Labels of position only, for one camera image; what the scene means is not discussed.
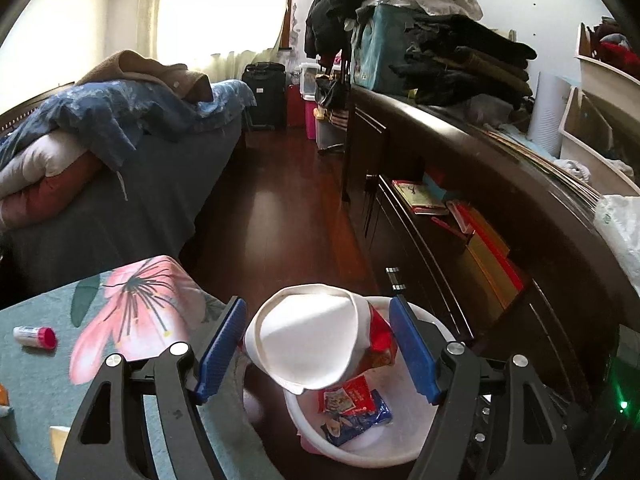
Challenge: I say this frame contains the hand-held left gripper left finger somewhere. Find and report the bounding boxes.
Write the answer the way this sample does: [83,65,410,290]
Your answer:
[56,296,248,480]

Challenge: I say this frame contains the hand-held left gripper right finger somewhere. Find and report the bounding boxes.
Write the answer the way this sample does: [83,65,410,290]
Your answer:
[389,295,583,480]

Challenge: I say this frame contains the white paper bowl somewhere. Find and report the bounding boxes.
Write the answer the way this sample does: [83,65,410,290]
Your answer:
[243,284,373,395]

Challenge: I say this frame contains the white plastic wastebasket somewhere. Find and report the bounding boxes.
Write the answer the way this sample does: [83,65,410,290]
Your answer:
[282,296,468,468]

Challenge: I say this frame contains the red orange snack bag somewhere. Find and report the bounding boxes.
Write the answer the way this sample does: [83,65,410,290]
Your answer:
[359,304,401,377]

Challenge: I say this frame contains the red snack packet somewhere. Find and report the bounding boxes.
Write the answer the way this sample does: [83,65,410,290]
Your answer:
[319,376,377,417]

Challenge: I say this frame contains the blue snack packet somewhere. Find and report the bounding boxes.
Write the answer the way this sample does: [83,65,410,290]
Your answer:
[322,391,393,448]

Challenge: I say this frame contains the yellow box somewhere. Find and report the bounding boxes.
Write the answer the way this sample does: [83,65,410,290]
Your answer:
[462,245,521,311]

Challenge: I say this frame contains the stack of books in shelf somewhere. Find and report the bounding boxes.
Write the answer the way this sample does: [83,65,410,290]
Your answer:
[447,201,526,291]

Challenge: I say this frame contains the white plastic bag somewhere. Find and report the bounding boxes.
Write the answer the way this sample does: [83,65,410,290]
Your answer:
[592,194,640,311]

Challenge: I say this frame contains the red yellow book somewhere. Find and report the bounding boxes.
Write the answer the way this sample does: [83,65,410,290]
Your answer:
[391,179,450,216]

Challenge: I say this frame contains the bed with grey sheet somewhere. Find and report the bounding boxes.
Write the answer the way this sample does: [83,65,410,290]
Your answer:
[0,105,248,306]

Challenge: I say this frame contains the dark wooden dresser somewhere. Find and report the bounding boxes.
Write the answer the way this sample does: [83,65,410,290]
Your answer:
[342,82,640,411]

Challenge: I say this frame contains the beige paper piece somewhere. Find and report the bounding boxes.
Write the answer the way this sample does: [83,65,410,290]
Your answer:
[50,426,71,466]

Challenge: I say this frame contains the small tube with red cap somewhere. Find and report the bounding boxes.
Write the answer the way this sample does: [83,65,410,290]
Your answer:
[12,325,57,349]

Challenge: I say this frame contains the teal floral tablecloth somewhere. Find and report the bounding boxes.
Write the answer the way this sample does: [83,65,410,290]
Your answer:
[0,255,281,480]

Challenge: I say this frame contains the small white cloth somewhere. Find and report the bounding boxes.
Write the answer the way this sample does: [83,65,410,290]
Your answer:
[552,159,591,181]

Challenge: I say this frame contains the stack of flat papers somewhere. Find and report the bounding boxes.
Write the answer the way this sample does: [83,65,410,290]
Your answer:
[472,125,601,206]

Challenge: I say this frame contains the clear storage bin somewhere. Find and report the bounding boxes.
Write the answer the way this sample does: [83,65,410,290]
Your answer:
[315,115,348,151]

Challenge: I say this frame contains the red quilt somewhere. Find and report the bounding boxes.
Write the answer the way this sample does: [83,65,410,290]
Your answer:
[0,152,108,231]

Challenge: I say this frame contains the pink plastic box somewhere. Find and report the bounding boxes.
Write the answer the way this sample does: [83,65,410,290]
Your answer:
[304,100,321,140]

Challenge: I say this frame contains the red suitcase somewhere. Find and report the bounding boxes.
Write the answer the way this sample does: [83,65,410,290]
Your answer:
[286,84,307,130]

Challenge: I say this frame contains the black suitcase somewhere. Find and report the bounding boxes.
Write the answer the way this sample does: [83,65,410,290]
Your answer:
[241,61,288,132]

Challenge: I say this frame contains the pale pink quilt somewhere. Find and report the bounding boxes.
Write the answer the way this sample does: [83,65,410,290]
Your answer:
[0,132,91,198]

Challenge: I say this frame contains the black handbag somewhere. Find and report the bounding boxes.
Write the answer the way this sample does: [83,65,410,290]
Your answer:
[315,77,351,111]

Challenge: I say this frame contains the white cylinder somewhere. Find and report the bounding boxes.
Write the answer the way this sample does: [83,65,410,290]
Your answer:
[529,72,576,158]

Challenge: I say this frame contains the blue floral blanket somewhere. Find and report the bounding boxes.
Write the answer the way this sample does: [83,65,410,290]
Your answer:
[0,79,258,171]

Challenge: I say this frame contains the clear container with white lid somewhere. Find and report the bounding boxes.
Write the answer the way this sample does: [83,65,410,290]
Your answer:
[299,61,321,101]

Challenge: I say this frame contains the stack of dark folded clothes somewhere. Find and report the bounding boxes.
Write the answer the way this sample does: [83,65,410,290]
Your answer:
[390,10,538,108]

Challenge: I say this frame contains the brown blanket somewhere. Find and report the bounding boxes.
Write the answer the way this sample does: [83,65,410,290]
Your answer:
[75,50,213,103]

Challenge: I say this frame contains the teal storage box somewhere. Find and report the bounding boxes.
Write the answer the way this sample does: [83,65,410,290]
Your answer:
[350,4,426,95]

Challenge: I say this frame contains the white shelf bin with clothes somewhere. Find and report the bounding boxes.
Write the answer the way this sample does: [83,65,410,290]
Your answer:
[574,22,640,121]

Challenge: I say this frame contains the dark wooden headboard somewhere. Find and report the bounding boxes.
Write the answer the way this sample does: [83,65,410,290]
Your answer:
[0,95,51,131]

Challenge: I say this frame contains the red clothes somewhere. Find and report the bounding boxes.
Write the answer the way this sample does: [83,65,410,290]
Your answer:
[595,17,640,68]

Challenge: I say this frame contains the white curtains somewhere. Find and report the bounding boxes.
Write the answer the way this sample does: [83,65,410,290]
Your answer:
[110,0,296,78]

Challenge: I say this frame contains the hanging black jackets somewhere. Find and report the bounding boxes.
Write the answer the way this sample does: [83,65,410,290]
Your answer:
[305,0,396,63]

